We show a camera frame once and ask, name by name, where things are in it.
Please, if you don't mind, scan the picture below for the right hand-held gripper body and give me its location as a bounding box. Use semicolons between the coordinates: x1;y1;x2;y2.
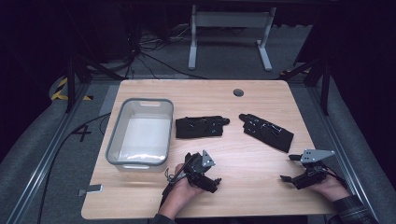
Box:
292;148;336;190

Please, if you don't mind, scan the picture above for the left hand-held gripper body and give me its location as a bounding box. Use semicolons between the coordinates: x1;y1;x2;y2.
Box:
183;149;219;194

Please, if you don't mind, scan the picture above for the black glove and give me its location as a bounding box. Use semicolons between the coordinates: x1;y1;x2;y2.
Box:
238;113;295;154
175;115;231;139

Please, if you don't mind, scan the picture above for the white plastic bin grey rim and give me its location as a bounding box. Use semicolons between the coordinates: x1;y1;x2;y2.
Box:
105;97;175;173

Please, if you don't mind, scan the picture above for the person's right hand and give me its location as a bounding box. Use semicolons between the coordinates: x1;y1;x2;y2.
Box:
307;176;351;203

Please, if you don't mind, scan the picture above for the person's left hand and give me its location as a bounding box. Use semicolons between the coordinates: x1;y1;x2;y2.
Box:
158;163;205;220

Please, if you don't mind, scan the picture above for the black metal stand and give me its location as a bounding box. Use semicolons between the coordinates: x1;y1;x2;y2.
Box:
64;55;125;114
279;59;331;116

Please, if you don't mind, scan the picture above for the grey tape strip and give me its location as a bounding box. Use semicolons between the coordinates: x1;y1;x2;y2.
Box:
78;184;104;197

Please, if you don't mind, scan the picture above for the yellow black hazard tape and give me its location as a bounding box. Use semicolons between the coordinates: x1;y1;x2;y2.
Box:
50;77;93;102

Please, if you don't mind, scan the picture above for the right hand-held gripper cable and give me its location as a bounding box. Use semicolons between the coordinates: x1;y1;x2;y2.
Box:
323;167;348;188

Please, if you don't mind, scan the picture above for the hand-held gripper cable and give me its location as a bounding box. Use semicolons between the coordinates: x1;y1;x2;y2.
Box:
160;167;189;206
323;167;348;188

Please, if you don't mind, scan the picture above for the left hand-held gripper cable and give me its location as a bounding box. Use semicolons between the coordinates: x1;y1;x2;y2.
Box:
160;167;189;206

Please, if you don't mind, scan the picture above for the aluminium floor rail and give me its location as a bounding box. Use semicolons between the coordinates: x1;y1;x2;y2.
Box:
306;87;379;218
6;83;92;224

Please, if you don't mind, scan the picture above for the bundle of floor cables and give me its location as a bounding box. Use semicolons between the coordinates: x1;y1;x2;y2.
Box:
124;26;206;80

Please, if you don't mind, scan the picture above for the black floor cable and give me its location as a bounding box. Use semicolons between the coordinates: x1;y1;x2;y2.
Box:
36;112;111;224

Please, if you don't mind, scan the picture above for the white metal desk frame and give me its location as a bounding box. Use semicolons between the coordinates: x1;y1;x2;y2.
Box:
188;4;277;72

